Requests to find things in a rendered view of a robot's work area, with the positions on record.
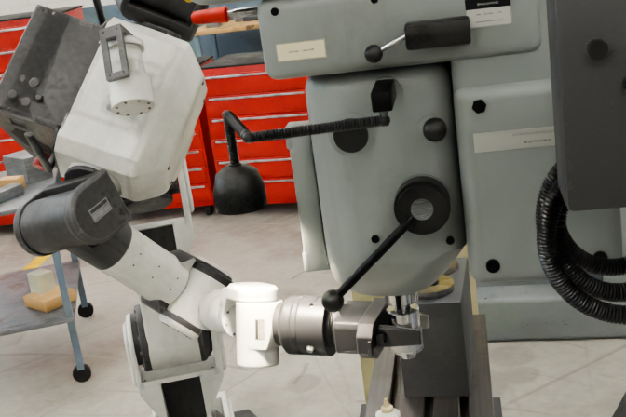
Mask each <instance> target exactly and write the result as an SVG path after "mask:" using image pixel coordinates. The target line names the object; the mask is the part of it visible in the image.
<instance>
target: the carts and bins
mask: <svg viewBox="0 0 626 417"><path fill-rule="evenodd" d="M3 160H4V164H5V168H6V171H1V172H0V216H5V215H10V214H15V213H16V211H17V209H18V208H19V206H20V205H21V204H22V203H24V202H25V201H26V200H28V199H29V198H31V197H32V196H33V195H35V194H36V193H38V192H39V191H40V190H42V189H43V188H45V187H47V186H49V185H51V184H53V183H56V182H61V175H60V173H59V171H58V169H57V168H55V167H54V169H53V170H52V172H51V173H50V174H47V173H46V172H45V171H43V170H40V169H38V168H36V167H34V166H33V165H32V163H33V162H34V158H33V157H32V156H31V155H30V154H29V153H28V152H27V151H26V150H22V151H18V152H16V153H12V154H9V155H3ZM70 253H71V252H70ZM52 257H53V262H54V264H51V265H46V266H41V267H36V268H32V269H26V270H21V271H17V272H12V273H6V274H2V275H0V336H5V335H9V334H14V333H19V332H24V331H28V330H37V329H42V328H46V327H51V326H56V325H60V324H64V323H67V325H68V330H69V333H70V338H71V342H72V347H73V351H74V355H75V363H76V366H75V367H74V369H73V377H74V379H75V380H76V381H77V382H80V383H83V382H86V381H87V380H88V379H89V378H90V376H91V368H90V366H89V365H88V364H85V363H84V360H83V357H82V352H81V348H80V343H79V339H78V335H77V330H76V325H75V311H76V301H77V290H78V292H79V297H80V302H81V304H79V306H78V314H79V315H80V316H81V317H84V318H86V317H90V316H92V314H93V305H92V304H91V303H89V302H88V301H87V296H86V292H85V288H84V283H83V278H82V275H81V270H80V261H79V260H78V257H76V256H75V255H74V254H73V253H71V258H72V260H71V261H69V262H62V261H61V254H60V252H59V251H57V252H55V253H53V254H52Z"/></svg>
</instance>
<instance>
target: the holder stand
mask: <svg viewBox="0 0 626 417"><path fill-rule="evenodd" d="M415 303H416V304H418V305H419V312H420V313H427V314H429V321H430V327H429V328H428V329H422V337H423V345H424V347H423V349H422V350H421V351H420V352H419V353H417V354H416V356H415V357H414V358H411V359H403V358H401V373H402V381H403V389H404V395H405V396H406V397H467V396H469V395H470V388H471V377H472V368H473V359H474V349H475V334H474V324H473V313H472V304H471V294H470V275H469V265H468V259H467V258H466V257H465V258H456V259H455V261H454V262H453V264H452V265H451V266H450V267H449V268H448V269H447V271H446V272H445V273H444V274H443V275H442V276H441V277H440V278H439V279H438V280H437V281H436V282H435V283H433V284H432V285H431V286H429V287H428V288H426V289H423V290H420V291H419V292H418V300H417V301H416V302H415Z"/></svg>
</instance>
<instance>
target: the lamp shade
mask: <svg viewBox="0 0 626 417"><path fill-rule="evenodd" d="M213 197H214V203H215V208H216V212H217V213H219V214H222V215H240V214H246V213H251V212H254V211H256V210H259V209H262V208H264V207H265V206H266V205H267V197H266V190H265V183H264V181H263V179H262V177H261V175H260V173H259V171H258V169H257V168H255V167H253V166H251V165H249V164H247V163H244V162H239V163H238V164H236V165H231V164H228V165H226V166H224V167H223V168H222V169H221V170H220V171H219V172H218V173H217V174H216V175H215V181H214V186H213Z"/></svg>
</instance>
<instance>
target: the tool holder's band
mask: <svg viewBox="0 0 626 417"><path fill-rule="evenodd" d="M396 310H397V309H395V308H394V306H389V307H388V308H387V316H388V318H390V319H393V320H408V319H412V318H414V317H416V316H418V315H419V313H420V312H419V305H418V304H416V303H413V304H411V306H410V308H408V309H406V310H403V313H402V314H401V315H397V313H396Z"/></svg>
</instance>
